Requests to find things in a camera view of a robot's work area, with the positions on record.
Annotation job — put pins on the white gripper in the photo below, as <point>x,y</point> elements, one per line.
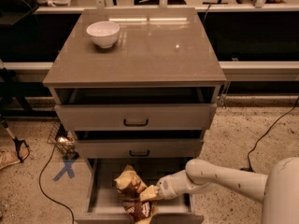
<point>168,186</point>

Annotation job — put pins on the brown chip bag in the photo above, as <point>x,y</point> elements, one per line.
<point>129,186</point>

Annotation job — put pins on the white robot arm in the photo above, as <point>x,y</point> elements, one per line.
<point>277,191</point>

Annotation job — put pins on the middle drawer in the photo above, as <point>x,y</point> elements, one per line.
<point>139,144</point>

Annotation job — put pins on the drawer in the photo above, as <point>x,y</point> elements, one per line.
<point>139,144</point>
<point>104,206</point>
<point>120,109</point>

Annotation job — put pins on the bottom drawer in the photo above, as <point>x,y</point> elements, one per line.
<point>104,206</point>

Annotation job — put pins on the grey drawer cabinet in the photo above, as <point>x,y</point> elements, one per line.
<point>157,48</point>

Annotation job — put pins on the top drawer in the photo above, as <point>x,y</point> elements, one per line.
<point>120,109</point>

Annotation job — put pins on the blue tape cross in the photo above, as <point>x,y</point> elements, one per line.
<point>66,170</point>

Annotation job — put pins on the black power adapter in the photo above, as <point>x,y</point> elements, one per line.
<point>247,170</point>

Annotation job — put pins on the grabber stick tool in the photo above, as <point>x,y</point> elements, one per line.
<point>21,147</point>

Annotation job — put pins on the tan shoe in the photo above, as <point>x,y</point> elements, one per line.
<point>8,157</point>

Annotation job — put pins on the white ceramic bowl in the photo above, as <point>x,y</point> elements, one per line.
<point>104,34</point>

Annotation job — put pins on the wire basket with object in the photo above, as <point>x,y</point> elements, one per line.
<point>63,141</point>

